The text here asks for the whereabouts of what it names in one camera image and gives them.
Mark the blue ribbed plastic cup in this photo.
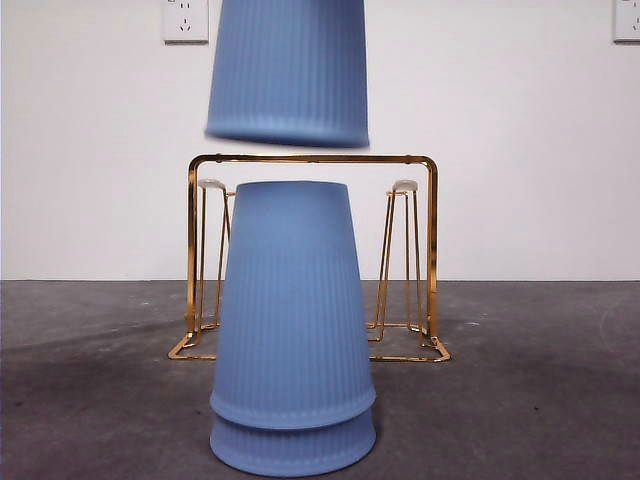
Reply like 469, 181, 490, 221
209, 403, 378, 476
209, 180, 377, 431
204, 0, 372, 150

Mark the gold wire cup rack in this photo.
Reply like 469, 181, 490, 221
167, 153, 451, 364

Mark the white wall socket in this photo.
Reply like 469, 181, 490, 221
613, 0, 640, 43
163, 0, 209, 44

